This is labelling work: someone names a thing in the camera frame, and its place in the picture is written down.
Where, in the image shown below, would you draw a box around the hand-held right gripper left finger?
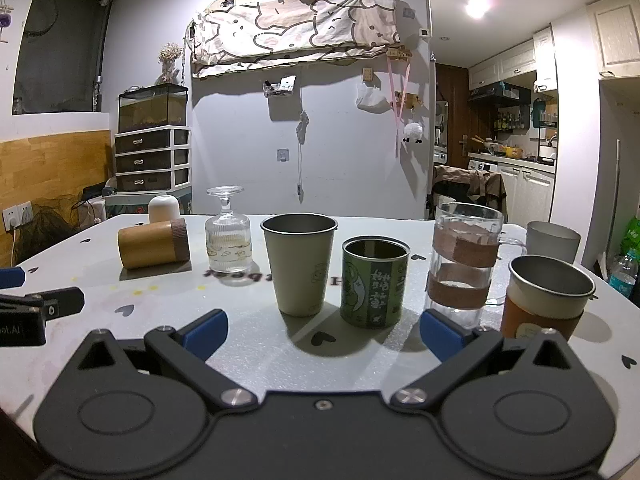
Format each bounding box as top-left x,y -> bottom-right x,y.
65,309 -> 259,409

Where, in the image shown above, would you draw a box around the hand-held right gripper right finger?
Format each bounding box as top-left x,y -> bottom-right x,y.
391,309 -> 585,408

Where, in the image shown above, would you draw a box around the ribbed glass goblet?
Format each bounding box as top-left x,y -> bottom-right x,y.
204,186 -> 254,274

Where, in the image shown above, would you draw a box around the bamboo cup with brown sleeve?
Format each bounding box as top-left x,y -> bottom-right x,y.
118,218 -> 191,271

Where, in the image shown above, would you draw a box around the metal cup with brown sleeve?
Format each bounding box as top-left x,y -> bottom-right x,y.
501,254 -> 597,342

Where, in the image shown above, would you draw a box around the beige metal cup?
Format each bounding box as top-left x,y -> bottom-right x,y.
260,213 -> 340,318

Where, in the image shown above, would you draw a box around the small white cup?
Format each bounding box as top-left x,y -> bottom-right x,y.
148,195 -> 181,223

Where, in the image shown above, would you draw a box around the grey frosted cup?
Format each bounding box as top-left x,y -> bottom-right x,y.
524,220 -> 582,267

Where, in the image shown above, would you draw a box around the black net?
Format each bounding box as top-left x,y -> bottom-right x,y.
14,199 -> 85,262

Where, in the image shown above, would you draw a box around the glass mug with brown bands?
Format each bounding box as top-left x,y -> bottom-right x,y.
424,202 -> 527,327

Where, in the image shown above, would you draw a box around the green printed tin can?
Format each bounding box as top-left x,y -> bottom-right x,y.
339,236 -> 412,330

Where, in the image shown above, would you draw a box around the chair with draped clothes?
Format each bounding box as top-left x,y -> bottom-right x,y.
431,164 -> 507,222

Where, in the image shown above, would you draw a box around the white kitchen base cabinets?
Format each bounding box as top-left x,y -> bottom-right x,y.
499,160 -> 557,226

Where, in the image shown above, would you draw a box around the white plastic drawer unit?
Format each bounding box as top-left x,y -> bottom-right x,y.
113,127 -> 193,194

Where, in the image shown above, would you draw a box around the plastic water bottle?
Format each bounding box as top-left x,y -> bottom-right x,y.
607,249 -> 640,302

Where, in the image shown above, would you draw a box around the glass fish tank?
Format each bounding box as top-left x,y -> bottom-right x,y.
118,83 -> 190,134

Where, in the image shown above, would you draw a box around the pink ribbon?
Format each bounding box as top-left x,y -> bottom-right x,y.
386,54 -> 412,157

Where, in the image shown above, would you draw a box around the dark window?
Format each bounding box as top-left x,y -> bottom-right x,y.
12,0 -> 115,114

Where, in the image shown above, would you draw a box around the white hanging pouch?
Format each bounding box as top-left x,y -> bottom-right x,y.
355,82 -> 390,112

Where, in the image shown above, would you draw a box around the black range hood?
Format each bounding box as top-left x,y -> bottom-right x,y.
468,81 -> 533,107

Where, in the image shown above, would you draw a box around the dried flower bouquet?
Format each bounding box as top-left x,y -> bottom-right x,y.
158,42 -> 183,85

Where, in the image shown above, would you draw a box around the printed blanket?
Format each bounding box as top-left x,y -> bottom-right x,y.
191,0 -> 401,80

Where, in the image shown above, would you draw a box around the white wall socket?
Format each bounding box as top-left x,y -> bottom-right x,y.
2,203 -> 34,232

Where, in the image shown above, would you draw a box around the white hanging cable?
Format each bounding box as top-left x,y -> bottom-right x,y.
294,87 -> 312,204

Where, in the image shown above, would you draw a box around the clear wall hook holder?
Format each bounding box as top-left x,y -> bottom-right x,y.
263,75 -> 298,99

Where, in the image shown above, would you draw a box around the white wall cabinets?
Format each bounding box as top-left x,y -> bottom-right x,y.
468,24 -> 559,93

